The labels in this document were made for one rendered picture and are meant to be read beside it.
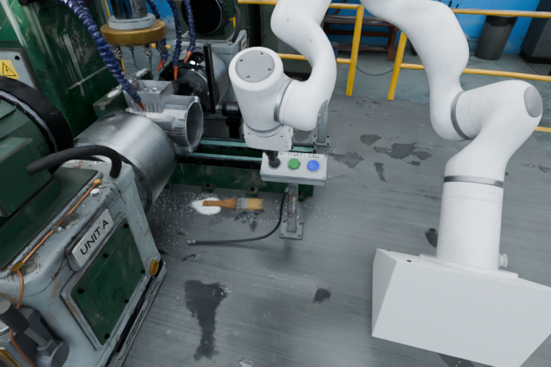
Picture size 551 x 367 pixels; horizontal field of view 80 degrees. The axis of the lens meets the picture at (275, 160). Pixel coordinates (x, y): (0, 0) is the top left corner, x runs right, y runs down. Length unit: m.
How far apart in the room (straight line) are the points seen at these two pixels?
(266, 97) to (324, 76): 0.10
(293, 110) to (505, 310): 0.53
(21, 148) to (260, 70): 0.35
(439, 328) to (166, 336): 0.59
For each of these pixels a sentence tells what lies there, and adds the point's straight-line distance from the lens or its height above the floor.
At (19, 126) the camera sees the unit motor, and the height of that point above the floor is 1.32.
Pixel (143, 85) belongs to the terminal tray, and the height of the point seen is 1.13.
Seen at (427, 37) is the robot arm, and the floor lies 1.37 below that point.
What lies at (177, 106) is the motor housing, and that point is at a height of 1.10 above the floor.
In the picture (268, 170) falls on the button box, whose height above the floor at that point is 1.05.
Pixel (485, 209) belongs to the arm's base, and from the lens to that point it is 0.83.
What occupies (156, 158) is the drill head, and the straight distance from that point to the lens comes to 0.88.
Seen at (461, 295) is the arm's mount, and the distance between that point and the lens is 0.73.
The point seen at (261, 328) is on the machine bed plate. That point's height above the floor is 0.80.
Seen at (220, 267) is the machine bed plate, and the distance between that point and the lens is 0.96.
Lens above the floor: 1.56
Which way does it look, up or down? 35 degrees down
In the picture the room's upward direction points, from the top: straight up
